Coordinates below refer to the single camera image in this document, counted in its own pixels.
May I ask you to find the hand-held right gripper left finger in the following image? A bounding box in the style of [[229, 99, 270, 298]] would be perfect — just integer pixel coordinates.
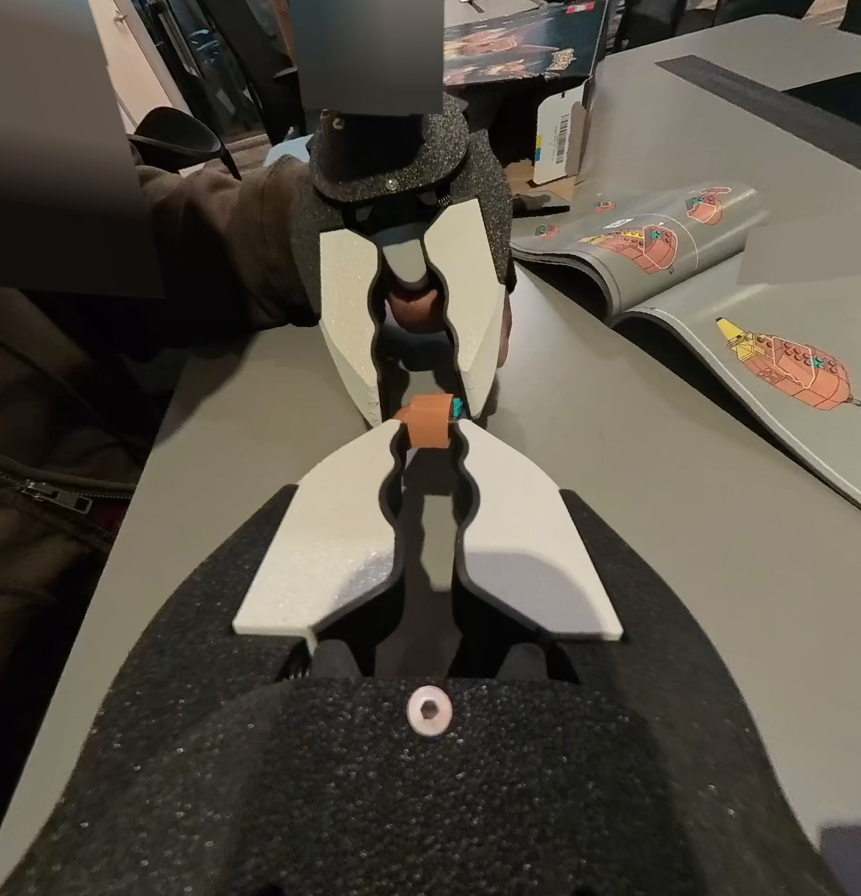
[[232, 420, 410, 669]]

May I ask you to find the person's brown jacket torso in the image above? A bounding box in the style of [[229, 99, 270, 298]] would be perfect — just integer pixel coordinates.
[[0, 280, 168, 708]]

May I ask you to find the person's left hand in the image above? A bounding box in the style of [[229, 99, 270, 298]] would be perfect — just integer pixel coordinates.
[[387, 282, 444, 333]]

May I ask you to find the toy set cardboard box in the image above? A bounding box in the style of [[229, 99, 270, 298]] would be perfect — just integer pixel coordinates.
[[441, 0, 611, 214]]

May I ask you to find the person's left forearm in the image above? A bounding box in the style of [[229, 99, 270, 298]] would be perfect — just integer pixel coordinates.
[[133, 153, 321, 330]]

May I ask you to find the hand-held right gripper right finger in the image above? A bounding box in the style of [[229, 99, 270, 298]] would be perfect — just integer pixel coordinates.
[[450, 420, 625, 674]]

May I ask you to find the grey instruction booklet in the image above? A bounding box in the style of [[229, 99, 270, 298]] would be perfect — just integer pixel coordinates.
[[511, 182, 861, 522]]

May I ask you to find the brown curved toy brick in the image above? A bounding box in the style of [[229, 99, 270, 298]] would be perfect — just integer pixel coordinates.
[[404, 394, 454, 449]]

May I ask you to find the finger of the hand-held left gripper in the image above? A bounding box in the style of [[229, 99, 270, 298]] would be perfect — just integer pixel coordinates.
[[422, 198, 508, 421], [319, 227, 391, 429]]

